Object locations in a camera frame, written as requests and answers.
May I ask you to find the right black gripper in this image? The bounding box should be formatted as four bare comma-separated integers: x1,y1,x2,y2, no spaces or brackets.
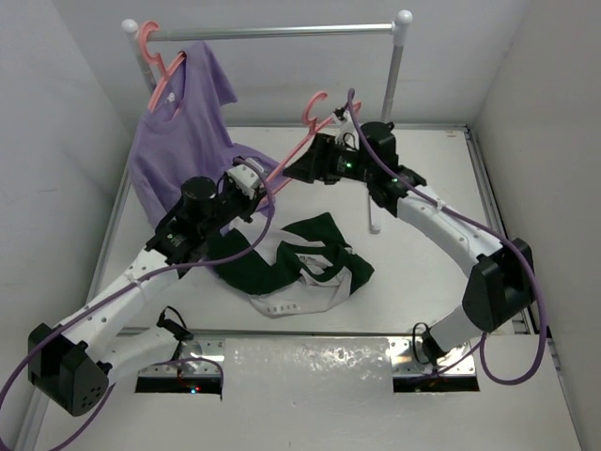
285,132,375,184

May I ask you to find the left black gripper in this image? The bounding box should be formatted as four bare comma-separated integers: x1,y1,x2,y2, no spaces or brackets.
198,169,265,238

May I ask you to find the pink plastic hanger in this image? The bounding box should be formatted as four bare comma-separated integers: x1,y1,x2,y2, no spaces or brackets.
267,90,359,194

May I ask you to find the green and white t-shirt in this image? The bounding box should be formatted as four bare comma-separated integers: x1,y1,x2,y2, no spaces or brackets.
210,212,375,319

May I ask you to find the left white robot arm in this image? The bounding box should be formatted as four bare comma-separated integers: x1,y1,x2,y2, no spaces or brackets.
27,170,266,417

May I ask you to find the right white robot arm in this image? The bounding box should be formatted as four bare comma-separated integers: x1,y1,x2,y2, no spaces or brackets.
284,132,534,365

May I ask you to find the purple t-shirt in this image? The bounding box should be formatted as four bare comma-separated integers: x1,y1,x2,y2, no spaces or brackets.
128,41,278,227

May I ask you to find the pink hanger with purple shirt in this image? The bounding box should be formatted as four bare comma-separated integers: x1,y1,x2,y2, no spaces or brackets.
137,21,186,112

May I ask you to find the white and silver clothes rack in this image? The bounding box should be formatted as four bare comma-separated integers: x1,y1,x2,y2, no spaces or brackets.
120,8,414,234

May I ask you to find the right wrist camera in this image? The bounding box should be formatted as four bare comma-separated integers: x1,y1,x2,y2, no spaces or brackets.
331,101,362,145

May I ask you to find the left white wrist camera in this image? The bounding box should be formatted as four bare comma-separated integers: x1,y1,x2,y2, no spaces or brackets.
225,158,265,200

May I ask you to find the silver front mounting rail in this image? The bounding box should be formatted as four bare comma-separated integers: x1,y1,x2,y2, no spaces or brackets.
39,331,483,377

